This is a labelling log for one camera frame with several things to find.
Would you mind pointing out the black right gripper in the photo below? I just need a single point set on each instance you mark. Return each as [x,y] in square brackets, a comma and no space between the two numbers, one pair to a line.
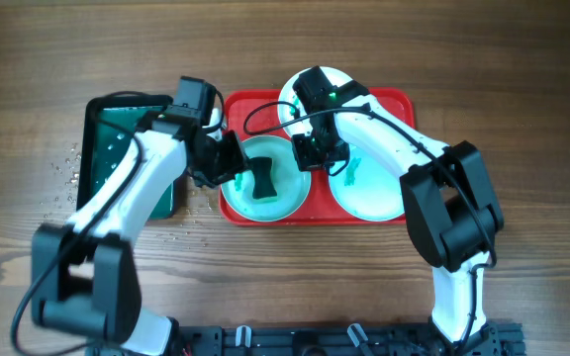
[306,162]

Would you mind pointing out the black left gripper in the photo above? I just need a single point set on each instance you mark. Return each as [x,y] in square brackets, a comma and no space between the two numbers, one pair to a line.
[235,161]

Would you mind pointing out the light blue plate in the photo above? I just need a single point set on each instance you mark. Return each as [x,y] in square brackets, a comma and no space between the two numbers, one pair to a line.
[366,190]
[292,185]

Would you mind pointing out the white plate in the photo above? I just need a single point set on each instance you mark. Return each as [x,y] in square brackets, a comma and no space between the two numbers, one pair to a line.
[292,102]

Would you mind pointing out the green yellow sponge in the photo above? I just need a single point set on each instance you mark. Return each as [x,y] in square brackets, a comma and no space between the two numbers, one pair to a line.
[260,167]

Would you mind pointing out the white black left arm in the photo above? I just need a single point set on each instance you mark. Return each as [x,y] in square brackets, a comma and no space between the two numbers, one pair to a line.
[84,278]

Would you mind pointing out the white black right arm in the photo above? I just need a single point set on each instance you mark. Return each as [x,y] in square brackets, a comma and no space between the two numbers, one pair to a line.
[450,206]

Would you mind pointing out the red plastic tray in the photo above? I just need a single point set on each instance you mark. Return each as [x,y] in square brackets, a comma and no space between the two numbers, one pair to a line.
[320,207]

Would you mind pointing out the black water tray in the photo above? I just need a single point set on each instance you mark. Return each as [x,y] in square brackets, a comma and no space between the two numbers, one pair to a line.
[103,147]

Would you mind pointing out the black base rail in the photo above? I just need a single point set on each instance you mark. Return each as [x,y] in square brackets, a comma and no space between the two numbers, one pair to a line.
[494,338]

